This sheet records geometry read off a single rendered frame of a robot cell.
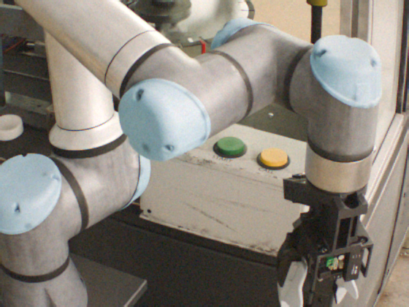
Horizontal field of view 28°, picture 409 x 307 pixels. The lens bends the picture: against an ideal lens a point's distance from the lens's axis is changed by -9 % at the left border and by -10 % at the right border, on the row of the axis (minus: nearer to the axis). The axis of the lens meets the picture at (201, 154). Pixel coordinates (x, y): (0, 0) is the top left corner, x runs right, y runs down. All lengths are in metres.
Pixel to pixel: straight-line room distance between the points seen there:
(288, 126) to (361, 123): 0.66
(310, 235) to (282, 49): 0.20
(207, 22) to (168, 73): 0.81
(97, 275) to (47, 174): 0.24
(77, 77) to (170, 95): 0.38
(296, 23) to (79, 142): 1.03
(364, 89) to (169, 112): 0.19
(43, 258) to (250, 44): 0.46
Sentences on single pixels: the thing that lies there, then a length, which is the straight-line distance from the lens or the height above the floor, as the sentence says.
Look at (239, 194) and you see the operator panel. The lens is 1.32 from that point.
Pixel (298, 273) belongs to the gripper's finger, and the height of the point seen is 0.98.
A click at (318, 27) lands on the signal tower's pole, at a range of 1.70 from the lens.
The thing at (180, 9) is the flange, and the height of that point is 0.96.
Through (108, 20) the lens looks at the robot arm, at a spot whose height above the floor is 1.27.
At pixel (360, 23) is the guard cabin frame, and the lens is 1.15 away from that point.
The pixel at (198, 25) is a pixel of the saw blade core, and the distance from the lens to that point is 1.59.
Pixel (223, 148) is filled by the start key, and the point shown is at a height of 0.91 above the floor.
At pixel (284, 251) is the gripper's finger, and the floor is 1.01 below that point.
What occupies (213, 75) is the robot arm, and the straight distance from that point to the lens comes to 0.82.
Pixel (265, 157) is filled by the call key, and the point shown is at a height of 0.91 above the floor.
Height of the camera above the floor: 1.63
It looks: 34 degrees down
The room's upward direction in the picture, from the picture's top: straight up
